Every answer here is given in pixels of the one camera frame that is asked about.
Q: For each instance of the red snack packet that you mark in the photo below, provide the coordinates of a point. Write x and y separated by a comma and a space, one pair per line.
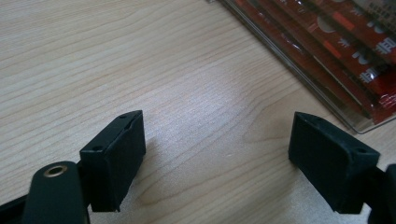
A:
280, 34
332, 49
343, 20

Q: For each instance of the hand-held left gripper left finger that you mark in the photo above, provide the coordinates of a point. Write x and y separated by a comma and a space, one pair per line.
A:
115, 161

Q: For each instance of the clear plastic box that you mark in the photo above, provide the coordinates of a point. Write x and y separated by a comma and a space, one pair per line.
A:
339, 110

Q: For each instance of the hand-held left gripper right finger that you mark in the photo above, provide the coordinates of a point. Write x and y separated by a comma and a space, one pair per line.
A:
330, 161

